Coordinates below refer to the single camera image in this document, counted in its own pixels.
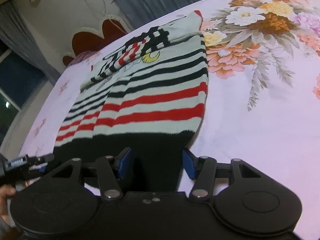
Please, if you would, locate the red black white striped sweater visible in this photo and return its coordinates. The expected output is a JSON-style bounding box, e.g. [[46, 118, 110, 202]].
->
[[47, 10, 208, 192]]

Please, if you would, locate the person's left hand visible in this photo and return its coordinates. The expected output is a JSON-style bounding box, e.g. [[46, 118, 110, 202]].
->
[[0, 185, 16, 225]]

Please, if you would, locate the dark window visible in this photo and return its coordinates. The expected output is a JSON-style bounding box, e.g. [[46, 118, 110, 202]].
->
[[0, 42, 47, 141]]

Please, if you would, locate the pink floral bed sheet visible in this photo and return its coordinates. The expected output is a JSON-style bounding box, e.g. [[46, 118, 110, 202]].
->
[[20, 0, 319, 239]]

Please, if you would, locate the purple pink pillow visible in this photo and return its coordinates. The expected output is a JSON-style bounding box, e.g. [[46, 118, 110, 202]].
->
[[62, 51, 98, 67]]

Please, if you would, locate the red heart shaped headboard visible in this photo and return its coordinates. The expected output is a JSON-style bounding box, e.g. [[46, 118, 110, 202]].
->
[[62, 14, 131, 62]]

